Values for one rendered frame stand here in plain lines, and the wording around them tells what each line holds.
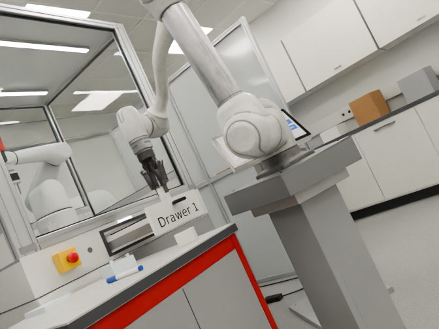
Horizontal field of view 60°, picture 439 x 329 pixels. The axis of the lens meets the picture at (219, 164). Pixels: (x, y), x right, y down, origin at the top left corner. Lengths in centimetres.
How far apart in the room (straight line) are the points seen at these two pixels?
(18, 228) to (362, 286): 121
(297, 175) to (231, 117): 29
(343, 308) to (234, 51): 227
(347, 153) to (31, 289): 118
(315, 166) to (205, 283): 54
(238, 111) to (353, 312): 78
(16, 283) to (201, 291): 72
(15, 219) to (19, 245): 9
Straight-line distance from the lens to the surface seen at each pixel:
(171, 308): 98
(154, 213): 140
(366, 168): 416
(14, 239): 147
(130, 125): 163
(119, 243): 157
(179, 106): 357
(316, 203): 138
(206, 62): 128
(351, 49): 448
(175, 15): 135
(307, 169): 128
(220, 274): 113
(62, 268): 147
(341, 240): 143
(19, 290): 152
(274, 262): 338
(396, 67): 472
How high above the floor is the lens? 85
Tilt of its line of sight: 4 degrees up
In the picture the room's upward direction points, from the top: 25 degrees counter-clockwise
